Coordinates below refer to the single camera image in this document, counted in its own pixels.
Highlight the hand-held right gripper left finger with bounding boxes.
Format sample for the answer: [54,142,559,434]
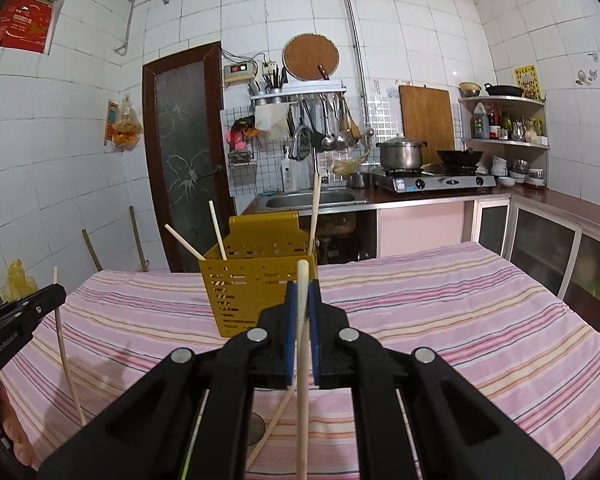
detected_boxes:
[39,280,298,480]

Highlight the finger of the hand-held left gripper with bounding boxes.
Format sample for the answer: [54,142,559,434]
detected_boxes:
[0,284,67,341]

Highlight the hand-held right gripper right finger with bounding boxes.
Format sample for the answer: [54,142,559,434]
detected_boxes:
[307,279,566,480]

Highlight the yellow perforated utensil holder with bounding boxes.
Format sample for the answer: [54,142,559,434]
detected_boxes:
[199,211,318,338]

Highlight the person's left hand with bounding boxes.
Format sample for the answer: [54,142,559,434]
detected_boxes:
[0,375,48,467]

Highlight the yellow plastic bag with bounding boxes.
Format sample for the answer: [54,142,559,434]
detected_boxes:
[0,259,40,303]

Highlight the short wooden stick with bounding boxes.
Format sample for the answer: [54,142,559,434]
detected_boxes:
[81,229,104,272]

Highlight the long wooden stick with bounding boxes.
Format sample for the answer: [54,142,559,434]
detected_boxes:
[129,206,150,272]

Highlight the pink striped tablecloth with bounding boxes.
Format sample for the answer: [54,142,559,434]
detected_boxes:
[0,241,600,480]

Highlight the steel sink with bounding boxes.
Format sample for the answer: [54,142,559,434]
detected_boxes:
[254,187,370,213]

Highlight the white soap bottle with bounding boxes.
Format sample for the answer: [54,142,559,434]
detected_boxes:
[280,150,299,193]

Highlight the hanging plastic bag of oranges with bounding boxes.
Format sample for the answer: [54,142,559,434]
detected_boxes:
[111,96,144,150]

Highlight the hanging striped card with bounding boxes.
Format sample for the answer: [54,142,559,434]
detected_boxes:
[103,100,120,147]

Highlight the dark wooden frosted glass door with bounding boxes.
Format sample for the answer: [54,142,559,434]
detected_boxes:
[141,41,237,273]

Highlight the steel gas stove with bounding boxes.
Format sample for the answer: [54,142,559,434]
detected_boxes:
[372,167,497,195]

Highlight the black ladle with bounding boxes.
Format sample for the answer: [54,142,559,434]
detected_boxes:
[302,100,326,152]

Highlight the metal ladle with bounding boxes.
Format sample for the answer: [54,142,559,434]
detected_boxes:
[322,97,340,151]

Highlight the steel pot with lid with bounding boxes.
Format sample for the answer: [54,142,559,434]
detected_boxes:
[376,135,428,171]

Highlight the pink rubber gloves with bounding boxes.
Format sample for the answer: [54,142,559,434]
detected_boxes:
[227,116,260,152]

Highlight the metal faucet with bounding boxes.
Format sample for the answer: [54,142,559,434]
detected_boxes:
[287,125,317,192]

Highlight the wooden spatula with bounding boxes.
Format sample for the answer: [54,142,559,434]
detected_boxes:
[342,96,363,141]

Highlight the hanging white cloth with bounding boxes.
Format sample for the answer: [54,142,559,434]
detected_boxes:
[254,102,290,141]

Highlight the black wok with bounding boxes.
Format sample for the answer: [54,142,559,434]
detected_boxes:
[422,146,485,168]

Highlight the wooden cutting board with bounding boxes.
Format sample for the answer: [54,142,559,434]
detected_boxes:
[398,84,456,153]

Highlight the metal cup with knives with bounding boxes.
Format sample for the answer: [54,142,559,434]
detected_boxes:
[252,65,288,95]

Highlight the pile of steel dishes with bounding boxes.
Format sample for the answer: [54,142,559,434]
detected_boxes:
[497,159,547,188]

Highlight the red cardboard box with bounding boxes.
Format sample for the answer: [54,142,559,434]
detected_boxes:
[0,0,51,55]

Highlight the large oil bottle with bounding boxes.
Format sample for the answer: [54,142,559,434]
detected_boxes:
[472,102,490,140]

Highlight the grey digital display box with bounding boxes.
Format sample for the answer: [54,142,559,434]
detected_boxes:
[223,62,257,86]

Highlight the round wooden board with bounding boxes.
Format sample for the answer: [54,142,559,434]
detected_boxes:
[282,33,341,82]

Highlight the row of condiment bottles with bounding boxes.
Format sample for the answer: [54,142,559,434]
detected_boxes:
[489,105,548,142]

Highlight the white corner shelf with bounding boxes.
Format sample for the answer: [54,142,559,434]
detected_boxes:
[457,95,551,150]

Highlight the black pan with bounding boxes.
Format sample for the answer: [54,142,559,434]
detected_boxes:
[483,82,525,99]

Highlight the metal wall rack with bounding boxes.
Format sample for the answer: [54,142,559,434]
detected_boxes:
[250,80,347,107]

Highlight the metal wall pipe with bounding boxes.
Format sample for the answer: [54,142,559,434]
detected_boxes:
[114,0,373,133]

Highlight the yellow wall poster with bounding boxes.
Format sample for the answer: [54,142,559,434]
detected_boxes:
[513,63,543,101]

